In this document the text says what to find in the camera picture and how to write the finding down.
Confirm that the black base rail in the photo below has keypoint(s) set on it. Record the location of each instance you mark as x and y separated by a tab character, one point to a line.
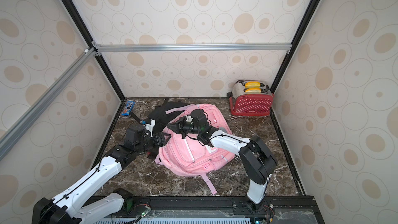
203	210

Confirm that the black frame post right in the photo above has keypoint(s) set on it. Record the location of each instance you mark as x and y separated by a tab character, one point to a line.
308	14

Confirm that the black frame post left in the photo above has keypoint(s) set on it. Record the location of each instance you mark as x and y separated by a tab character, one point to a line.
87	37

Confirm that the rear yellow toast slice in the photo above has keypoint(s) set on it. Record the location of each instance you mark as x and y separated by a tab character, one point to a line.
252	85

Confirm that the diagonal aluminium bar left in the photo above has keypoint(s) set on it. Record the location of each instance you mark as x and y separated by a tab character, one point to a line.
14	134

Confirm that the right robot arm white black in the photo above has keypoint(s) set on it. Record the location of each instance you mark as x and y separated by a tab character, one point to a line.
257	159

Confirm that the horizontal aluminium bar rear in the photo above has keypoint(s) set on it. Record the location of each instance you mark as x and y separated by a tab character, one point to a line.
193	47

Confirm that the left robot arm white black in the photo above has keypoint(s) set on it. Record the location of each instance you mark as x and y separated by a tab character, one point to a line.
69	207

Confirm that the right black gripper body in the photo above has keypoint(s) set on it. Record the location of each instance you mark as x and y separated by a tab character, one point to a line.
182	126

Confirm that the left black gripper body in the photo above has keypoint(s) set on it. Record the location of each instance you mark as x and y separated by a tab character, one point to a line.
153	142

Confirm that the pink backpack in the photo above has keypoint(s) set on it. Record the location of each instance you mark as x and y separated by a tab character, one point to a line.
187	157

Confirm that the black frame post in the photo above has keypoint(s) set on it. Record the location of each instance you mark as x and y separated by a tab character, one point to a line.
87	37
308	14

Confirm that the red polka dot toaster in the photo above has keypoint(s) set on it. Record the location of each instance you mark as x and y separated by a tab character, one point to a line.
242	104

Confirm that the yellow toast slice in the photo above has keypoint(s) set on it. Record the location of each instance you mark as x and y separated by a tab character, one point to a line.
252	90
252	85

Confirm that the blue candy packet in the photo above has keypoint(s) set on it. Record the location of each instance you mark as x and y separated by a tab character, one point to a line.
127	109

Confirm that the front yellow toast slice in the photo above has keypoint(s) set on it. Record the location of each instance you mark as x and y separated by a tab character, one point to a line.
252	90

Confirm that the black backpack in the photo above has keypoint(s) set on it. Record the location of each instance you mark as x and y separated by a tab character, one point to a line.
163	115

